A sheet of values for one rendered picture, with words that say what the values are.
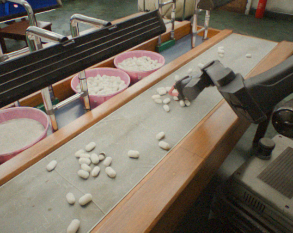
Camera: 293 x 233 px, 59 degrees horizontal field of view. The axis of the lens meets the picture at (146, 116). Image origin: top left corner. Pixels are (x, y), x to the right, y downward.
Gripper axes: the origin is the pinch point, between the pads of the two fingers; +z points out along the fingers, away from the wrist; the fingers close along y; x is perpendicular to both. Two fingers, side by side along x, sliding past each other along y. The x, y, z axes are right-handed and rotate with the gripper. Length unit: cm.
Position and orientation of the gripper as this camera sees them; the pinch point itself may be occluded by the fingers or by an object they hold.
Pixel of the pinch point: (170, 93)
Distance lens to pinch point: 111.9
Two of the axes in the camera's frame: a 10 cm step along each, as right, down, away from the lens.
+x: 5.0, 8.6, 1.5
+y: -6.2, 4.7, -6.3
